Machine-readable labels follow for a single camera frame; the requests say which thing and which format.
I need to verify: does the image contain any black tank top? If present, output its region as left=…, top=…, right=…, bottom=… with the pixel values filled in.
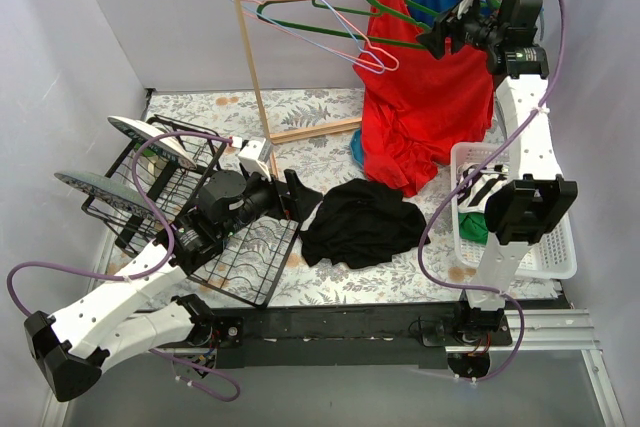
left=300, top=179, right=426, bottom=269

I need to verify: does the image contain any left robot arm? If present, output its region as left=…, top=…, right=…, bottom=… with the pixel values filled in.
left=24, top=170, right=323, bottom=402

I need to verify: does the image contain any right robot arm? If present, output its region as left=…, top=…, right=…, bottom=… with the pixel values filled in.
left=413, top=0, right=578, bottom=346

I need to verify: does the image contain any red tank top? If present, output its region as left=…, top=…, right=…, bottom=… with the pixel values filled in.
left=355, top=14, right=494, bottom=197

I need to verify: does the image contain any wooden clothes rack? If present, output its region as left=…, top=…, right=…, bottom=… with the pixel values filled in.
left=221, top=0, right=529, bottom=178

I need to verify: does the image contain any teal dish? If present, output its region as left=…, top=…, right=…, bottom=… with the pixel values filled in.
left=349, top=129, right=364, bottom=170

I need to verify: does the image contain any white green rimmed plate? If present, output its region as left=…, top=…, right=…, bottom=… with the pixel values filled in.
left=107, top=115, right=199, bottom=171

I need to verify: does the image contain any grey patterned plate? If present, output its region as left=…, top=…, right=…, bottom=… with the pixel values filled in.
left=54, top=170, right=165, bottom=222

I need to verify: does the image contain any black white striped garment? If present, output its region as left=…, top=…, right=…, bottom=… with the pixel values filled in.
left=457, top=164, right=509, bottom=213

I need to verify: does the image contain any green garment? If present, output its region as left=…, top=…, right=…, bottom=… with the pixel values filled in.
left=458, top=212, right=489, bottom=245

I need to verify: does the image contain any white plastic basket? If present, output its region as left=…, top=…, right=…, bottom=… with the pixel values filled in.
left=450, top=142, right=577, bottom=280

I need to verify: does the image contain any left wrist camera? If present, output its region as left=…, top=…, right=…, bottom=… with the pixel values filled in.
left=238, top=138, right=273, bottom=181

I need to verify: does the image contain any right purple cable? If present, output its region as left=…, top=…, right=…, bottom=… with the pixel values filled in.
left=417, top=0, right=569, bottom=384

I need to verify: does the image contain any purple cable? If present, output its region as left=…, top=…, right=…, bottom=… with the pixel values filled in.
left=5, top=129, right=241, bottom=402
left=417, top=0, right=569, bottom=384

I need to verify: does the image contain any black wire dish rack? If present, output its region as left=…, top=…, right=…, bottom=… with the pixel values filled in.
left=71, top=116, right=322, bottom=308

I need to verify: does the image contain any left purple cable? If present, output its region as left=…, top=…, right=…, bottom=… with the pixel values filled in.
left=5, top=129, right=241, bottom=402

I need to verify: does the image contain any pink wire hanger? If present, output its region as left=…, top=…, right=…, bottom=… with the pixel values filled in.
left=239, top=0, right=400, bottom=75

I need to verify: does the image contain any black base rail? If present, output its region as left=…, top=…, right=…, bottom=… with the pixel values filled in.
left=209, top=299, right=551, bottom=368

